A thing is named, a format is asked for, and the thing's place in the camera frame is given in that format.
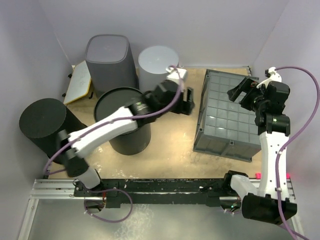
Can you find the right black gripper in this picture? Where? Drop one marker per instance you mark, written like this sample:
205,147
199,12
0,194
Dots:
247,85

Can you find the dark blue round bin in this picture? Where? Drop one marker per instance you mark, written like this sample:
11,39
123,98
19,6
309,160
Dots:
130,143

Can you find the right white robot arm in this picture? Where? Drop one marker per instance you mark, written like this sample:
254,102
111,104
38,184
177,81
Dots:
270,201

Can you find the grey plastic crate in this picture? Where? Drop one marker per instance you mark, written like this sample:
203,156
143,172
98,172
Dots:
224,128

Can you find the grey slotted square bin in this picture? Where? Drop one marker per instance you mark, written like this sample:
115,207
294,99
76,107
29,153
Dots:
110,62

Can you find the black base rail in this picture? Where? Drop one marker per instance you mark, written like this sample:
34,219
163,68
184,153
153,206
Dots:
201,191

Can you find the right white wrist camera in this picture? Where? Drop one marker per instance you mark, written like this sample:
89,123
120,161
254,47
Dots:
271,76

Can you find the smooth lavender round bin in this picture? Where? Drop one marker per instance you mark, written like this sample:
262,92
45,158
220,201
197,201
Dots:
153,62

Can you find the black round bin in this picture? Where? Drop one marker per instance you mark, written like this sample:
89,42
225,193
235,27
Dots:
42,120

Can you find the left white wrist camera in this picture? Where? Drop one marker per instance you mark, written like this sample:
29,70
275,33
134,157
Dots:
176,74

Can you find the pink tape marker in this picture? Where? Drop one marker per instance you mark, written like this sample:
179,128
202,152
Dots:
258,176

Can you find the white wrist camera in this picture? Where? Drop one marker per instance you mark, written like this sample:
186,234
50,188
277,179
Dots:
271,76
176,74

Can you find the small whiteboard wooden frame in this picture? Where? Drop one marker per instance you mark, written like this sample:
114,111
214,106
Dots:
79,84

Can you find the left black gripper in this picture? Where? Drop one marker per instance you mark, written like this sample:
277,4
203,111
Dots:
186,107

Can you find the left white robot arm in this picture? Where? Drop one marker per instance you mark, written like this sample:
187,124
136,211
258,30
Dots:
72,148

